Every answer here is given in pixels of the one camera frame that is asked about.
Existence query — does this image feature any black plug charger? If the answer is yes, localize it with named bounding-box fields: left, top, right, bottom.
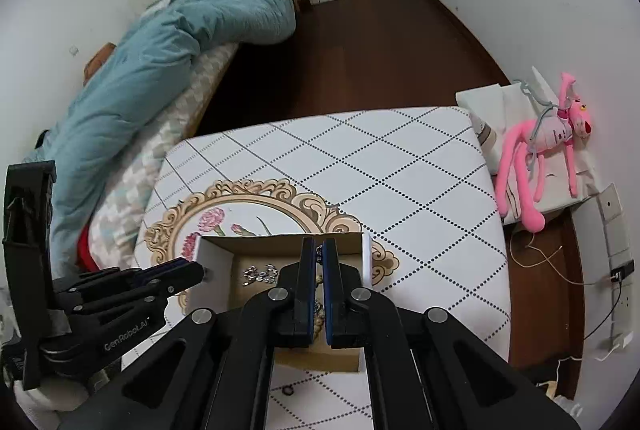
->
left=607, top=261, right=637, bottom=287

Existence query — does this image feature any light blue blanket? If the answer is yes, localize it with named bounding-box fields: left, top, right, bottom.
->
left=22, top=0, right=299, bottom=272

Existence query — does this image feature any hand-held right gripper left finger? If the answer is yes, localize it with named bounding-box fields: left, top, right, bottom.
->
left=57, top=237, right=323, bottom=430

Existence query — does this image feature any thin black cable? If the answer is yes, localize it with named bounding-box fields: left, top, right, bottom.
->
left=581, top=281, right=627, bottom=342

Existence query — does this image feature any brown wooden headboard piece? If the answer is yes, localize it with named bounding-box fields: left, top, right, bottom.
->
left=82, top=42, right=117, bottom=87

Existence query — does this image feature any white paper bag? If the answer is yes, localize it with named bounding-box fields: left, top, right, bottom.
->
left=455, top=66, right=603, bottom=227

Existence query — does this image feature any thin white cable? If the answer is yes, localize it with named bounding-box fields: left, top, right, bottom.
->
left=509, top=229, right=617, bottom=287

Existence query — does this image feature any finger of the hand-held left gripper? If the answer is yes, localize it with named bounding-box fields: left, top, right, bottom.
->
left=65, top=285, right=173, bottom=328
left=52, top=259, right=208, bottom=297

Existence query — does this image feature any white wall socket plate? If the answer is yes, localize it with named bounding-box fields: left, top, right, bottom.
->
left=597, top=182, right=635, bottom=262

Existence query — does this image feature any white power adapter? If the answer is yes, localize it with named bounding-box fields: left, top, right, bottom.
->
left=596, top=331, right=634, bottom=353

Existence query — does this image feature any silver chain bracelet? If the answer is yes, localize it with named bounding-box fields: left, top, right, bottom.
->
left=241, top=263, right=279, bottom=287

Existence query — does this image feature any white diamond-pattern table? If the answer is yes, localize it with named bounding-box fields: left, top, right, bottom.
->
left=121, top=106, right=512, bottom=430

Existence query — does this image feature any person's left forearm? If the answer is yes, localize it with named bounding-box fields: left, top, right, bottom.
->
left=12, top=372, right=110, bottom=415

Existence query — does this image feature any pink plush toy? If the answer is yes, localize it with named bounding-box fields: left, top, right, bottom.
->
left=495, top=71, right=597, bottom=231

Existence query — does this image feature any patterned bed mattress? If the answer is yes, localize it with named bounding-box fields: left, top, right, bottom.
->
left=85, top=41, right=239, bottom=272

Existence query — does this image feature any red cloth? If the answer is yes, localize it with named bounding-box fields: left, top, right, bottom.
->
left=75, top=225, right=102, bottom=272

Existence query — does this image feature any grey clothes hanger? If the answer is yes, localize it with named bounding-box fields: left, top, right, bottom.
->
left=519, top=80, right=567, bottom=157

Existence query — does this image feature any cardboard box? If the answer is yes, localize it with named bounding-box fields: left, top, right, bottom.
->
left=192, top=231, right=373, bottom=372

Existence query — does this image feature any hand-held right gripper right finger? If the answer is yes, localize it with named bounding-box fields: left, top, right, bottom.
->
left=322, top=237, right=583, bottom=430

